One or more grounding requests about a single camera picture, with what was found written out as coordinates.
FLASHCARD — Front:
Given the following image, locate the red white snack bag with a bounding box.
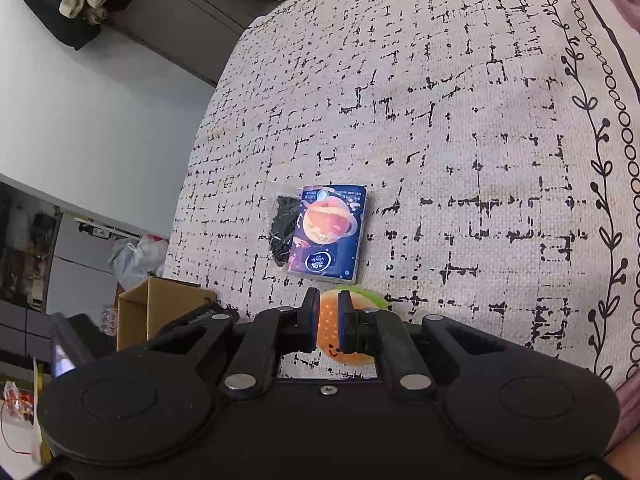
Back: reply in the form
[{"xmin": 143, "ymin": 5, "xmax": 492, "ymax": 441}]
[{"xmin": 2, "ymin": 380, "xmax": 39, "ymax": 426}]

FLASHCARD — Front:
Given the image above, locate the black hanging jacket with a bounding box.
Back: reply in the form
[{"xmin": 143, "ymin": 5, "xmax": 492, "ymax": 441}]
[{"xmin": 11, "ymin": 0, "xmax": 138, "ymax": 52}]

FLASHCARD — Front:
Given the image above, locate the white plastic bag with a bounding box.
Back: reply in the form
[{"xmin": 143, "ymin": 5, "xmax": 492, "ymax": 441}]
[{"xmin": 135, "ymin": 234, "xmax": 170, "ymax": 281}]

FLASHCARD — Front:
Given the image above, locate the grey-blue plastic bag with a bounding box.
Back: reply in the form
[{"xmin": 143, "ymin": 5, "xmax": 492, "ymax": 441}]
[{"xmin": 107, "ymin": 237, "xmax": 147, "ymax": 291}]

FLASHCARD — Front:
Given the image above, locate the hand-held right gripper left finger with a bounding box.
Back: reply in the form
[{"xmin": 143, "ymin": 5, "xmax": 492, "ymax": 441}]
[{"xmin": 145, "ymin": 287, "xmax": 321, "ymax": 395}]

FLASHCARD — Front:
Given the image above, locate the orange burger plush toy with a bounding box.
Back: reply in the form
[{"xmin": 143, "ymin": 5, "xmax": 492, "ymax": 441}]
[{"xmin": 316, "ymin": 285, "xmax": 393, "ymax": 367}]

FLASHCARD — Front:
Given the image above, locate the white black-patterned blanket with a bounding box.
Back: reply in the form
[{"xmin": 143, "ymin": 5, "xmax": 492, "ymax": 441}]
[{"xmin": 162, "ymin": 0, "xmax": 640, "ymax": 396}]

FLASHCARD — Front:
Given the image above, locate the yellow white paper board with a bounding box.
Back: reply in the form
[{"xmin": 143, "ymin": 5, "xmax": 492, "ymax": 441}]
[{"xmin": 30, "ymin": 357, "xmax": 54, "ymax": 466}]

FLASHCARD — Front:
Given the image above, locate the grey white cabinet unit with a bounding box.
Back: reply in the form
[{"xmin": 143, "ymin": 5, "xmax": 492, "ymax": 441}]
[{"xmin": 0, "ymin": 172, "xmax": 131, "ymax": 361}]

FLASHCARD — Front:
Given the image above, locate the black item in clear bag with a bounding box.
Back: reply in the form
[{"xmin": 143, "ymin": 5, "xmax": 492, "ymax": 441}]
[{"xmin": 265, "ymin": 191, "xmax": 306, "ymax": 267}]

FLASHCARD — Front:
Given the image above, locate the grey wardrobe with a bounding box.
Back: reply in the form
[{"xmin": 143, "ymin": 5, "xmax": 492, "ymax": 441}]
[{"xmin": 107, "ymin": 0, "xmax": 301, "ymax": 88}]

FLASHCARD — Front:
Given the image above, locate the white rack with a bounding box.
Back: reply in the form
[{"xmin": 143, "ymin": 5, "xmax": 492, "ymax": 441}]
[{"xmin": 74, "ymin": 216, "xmax": 121, "ymax": 240}]

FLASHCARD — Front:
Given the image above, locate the brown cardboard box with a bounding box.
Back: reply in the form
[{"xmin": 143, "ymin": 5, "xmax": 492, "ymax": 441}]
[{"xmin": 116, "ymin": 276, "xmax": 218, "ymax": 352}]

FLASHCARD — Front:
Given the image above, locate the blue planet-print tissue pack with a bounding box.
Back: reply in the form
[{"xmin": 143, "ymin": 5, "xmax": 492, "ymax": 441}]
[{"xmin": 286, "ymin": 183, "xmax": 370, "ymax": 284}]

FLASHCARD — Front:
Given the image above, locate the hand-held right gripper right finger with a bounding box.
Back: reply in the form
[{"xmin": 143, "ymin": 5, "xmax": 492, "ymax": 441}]
[{"xmin": 337, "ymin": 290, "xmax": 531, "ymax": 392}]

